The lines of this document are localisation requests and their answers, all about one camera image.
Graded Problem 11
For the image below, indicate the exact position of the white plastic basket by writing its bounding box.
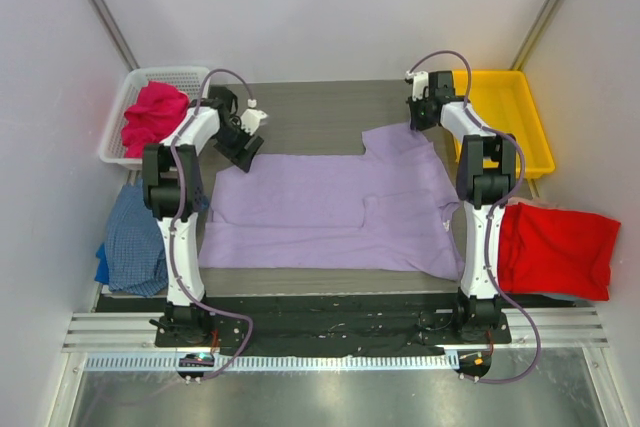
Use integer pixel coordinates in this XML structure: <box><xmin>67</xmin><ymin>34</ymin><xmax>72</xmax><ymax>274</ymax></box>
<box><xmin>98</xmin><ymin>66</ymin><xmax>209</xmax><ymax>170</ymax></box>

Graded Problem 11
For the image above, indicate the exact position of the yellow plastic tray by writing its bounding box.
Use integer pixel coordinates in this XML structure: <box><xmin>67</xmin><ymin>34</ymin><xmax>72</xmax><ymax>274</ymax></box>
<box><xmin>470</xmin><ymin>70</ymin><xmax>555</xmax><ymax>180</ymax></box>

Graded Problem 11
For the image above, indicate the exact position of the purple t shirt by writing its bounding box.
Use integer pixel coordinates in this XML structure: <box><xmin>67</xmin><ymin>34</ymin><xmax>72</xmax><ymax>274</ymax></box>
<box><xmin>199</xmin><ymin>123</ymin><xmax>464</xmax><ymax>281</ymax></box>

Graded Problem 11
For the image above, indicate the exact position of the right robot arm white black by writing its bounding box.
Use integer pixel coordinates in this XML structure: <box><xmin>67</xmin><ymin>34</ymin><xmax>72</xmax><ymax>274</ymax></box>
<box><xmin>405</xmin><ymin>71</ymin><xmax>517</xmax><ymax>342</ymax></box>

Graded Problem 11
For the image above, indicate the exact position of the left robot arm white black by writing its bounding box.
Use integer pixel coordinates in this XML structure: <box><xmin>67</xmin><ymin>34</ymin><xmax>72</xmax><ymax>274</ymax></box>
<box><xmin>142</xmin><ymin>86</ymin><xmax>267</xmax><ymax>347</ymax></box>

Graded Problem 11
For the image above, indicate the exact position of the pink crumpled shirt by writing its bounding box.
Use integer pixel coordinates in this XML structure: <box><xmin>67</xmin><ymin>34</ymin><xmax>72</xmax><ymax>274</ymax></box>
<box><xmin>121</xmin><ymin>81</ymin><xmax>190</xmax><ymax>158</ymax></box>

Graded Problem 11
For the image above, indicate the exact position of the peach folded shirt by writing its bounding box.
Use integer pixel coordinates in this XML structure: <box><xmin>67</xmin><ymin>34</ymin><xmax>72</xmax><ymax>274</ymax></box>
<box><xmin>518</xmin><ymin>198</ymin><xmax>559</xmax><ymax>209</ymax></box>

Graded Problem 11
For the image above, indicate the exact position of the blue checkered shirt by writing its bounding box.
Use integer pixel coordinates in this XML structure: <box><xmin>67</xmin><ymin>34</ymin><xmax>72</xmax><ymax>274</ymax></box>
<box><xmin>94</xmin><ymin>180</ymin><xmax>168</xmax><ymax>297</ymax></box>

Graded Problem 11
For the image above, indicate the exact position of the red folded shirt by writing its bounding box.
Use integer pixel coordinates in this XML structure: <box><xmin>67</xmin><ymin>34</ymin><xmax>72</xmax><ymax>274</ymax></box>
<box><xmin>497</xmin><ymin>203</ymin><xmax>621</xmax><ymax>301</ymax></box>

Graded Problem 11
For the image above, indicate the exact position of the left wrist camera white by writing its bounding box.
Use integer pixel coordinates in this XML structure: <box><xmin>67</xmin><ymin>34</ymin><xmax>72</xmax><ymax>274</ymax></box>
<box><xmin>240</xmin><ymin>98</ymin><xmax>269</xmax><ymax>135</ymax></box>

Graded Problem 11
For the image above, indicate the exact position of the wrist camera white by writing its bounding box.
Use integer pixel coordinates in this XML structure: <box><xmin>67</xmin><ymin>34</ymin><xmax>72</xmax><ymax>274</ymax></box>
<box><xmin>405</xmin><ymin>71</ymin><xmax>429</xmax><ymax>101</ymax></box>
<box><xmin>240</xmin><ymin>98</ymin><xmax>269</xmax><ymax>135</ymax></box>

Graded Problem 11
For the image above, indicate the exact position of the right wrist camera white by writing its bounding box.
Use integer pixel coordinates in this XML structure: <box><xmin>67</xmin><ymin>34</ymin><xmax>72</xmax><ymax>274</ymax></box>
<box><xmin>405</xmin><ymin>71</ymin><xmax>429</xmax><ymax>101</ymax></box>

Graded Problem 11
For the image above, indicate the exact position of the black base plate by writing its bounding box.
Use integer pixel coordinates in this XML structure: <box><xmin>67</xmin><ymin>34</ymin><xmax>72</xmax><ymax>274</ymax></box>
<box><xmin>149</xmin><ymin>293</ymin><xmax>512</xmax><ymax>357</ymax></box>

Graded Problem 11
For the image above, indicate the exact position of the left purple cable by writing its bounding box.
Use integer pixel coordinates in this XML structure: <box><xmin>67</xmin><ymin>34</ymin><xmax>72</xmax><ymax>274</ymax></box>
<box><xmin>169</xmin><ymin>68</ymin><xmax>257</xmax><ymax>382</ymax></box>

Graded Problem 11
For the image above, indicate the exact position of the white slotted cable duct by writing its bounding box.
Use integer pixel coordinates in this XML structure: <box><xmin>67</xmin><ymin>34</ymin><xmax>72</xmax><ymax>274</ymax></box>
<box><xmin>84</xmin><ymin>351</ymin><xmax>459</xmax><ymax>373</ymax></box>

